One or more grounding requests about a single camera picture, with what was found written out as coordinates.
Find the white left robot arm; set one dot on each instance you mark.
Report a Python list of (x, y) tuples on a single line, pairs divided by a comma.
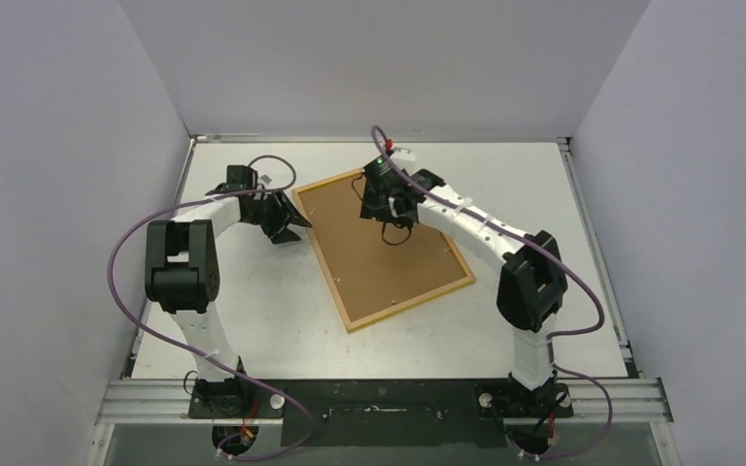
[(182, 276)]

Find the brown cardboard backing board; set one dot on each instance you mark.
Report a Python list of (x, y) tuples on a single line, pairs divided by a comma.
[(373, 264)]

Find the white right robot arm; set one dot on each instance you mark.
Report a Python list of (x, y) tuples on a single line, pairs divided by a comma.
[(530, 286)]

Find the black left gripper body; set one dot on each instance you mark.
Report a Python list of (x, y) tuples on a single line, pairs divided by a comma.
[(270, 214)]

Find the yellow wooden picture frame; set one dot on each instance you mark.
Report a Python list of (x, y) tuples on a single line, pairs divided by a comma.
[(360, 315)]

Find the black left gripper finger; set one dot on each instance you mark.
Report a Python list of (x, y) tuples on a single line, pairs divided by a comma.
[(284, 236), (292, 215)]

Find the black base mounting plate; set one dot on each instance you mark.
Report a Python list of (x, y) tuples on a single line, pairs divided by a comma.
[(484, 413)]

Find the aluminium rail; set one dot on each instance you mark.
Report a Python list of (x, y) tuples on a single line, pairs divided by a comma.
[(165, 401)]

